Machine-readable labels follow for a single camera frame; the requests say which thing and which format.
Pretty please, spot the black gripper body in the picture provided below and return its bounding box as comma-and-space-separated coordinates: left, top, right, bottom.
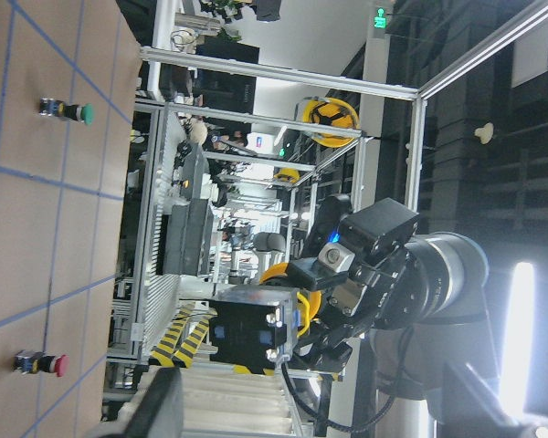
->
296, 248, 420, 373

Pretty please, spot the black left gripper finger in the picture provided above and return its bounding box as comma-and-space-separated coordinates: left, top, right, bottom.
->
121, 368, 184, 438

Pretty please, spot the red push button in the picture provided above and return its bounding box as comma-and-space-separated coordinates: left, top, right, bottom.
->
13, 350, 69, 378

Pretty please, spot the green push button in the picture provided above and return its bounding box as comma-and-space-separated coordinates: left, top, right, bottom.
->
38, 98, 94, 126

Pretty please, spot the yellow hard hat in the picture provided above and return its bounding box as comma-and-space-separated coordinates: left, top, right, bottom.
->
294, 97, 360, 149

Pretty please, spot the green exit sign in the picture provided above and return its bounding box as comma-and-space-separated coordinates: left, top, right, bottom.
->
373, 6, 389, 29

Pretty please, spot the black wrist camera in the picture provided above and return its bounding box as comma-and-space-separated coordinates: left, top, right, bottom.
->
338, 198, 420, 265

